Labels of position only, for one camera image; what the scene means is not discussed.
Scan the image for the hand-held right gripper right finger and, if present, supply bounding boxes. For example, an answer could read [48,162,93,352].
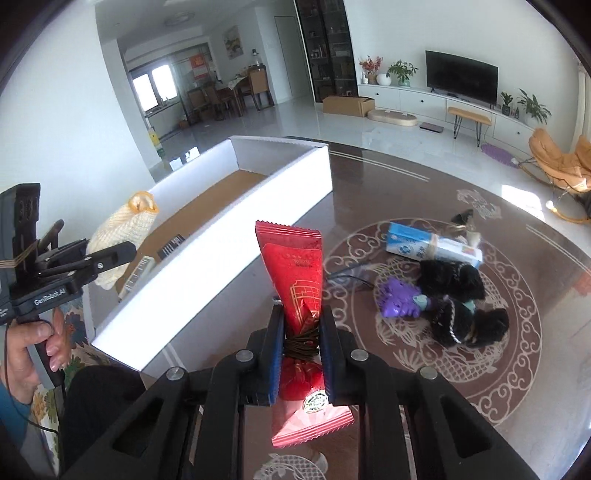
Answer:
[320,305,539,480]

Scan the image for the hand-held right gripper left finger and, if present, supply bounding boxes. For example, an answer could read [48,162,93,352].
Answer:
[60,305,284,480]

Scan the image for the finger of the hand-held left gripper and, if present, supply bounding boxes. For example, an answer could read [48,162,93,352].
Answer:
[37,237,89,268]
[69,242,138,282]

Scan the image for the cream knitted pouch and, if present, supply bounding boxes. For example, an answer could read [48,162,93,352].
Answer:
[85,191,160,291]

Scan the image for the black printed carton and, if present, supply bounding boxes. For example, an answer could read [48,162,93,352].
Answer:
[157,234,186,260]

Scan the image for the red snack packet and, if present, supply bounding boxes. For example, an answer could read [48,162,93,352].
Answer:
[255,220,355,448]

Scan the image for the purple plastic toy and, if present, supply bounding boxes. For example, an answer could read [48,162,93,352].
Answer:
[376,276,428,319]

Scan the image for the white cardboard box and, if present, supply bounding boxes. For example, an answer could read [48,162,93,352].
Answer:
[82,135,333,374]

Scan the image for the black velvet cloth bundle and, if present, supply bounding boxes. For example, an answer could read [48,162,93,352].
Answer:
[418,259,510,349]

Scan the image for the blue and white medicine box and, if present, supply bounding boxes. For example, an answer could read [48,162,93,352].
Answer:
[385,222,484,269]

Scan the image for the silver patterned pouch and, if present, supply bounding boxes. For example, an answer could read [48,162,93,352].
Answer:
[450,209,483,245]

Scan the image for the person's left hand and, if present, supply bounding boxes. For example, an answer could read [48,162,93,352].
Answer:
[0,308,69,404]

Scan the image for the floral cushion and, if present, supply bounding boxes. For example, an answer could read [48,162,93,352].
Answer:
[28,295,112,462]

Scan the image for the dark cloth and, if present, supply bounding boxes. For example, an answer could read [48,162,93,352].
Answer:
[60,364,158,462]

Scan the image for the wooden dining table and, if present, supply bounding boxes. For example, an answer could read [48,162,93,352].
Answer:
[217,76,252,118]

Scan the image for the wooden sideboard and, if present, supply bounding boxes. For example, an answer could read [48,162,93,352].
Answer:
[247,65,276,112]

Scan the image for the beige oval floor mat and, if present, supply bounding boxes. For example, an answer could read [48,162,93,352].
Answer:
[368,108,419,129]

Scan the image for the brown cardboard box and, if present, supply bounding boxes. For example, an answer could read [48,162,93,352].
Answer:
[322,95,376,117]

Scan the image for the white door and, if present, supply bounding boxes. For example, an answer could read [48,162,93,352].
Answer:
[273,16,296,104]

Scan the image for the purple floor mat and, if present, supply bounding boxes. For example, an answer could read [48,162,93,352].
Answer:
[480,143,520,165]

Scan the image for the white television cabinet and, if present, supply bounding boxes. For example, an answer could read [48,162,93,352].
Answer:
[358,83,541,139]

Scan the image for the wooden bench with metal legs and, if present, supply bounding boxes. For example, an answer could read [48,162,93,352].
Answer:
[448,106,492,147]

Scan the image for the red flower plant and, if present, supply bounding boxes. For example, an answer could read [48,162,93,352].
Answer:
[359,55,384,85]

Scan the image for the bushy green potted plant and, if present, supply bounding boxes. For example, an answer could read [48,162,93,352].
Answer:
[387,60,419,88]

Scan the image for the orange lounge chair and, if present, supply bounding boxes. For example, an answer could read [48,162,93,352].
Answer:
[522,128,591,222]

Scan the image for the dark glass display cabinet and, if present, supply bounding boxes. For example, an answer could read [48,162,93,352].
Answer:
[294,0,360,103]

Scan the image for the black flat television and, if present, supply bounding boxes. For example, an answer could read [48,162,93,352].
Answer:
[425,50,499,104]

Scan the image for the large leafy potted plant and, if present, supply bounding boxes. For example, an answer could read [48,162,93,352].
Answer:
[516,89,552,125]

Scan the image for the framed wall painting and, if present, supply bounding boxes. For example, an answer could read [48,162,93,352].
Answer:
[223,25,243,58]

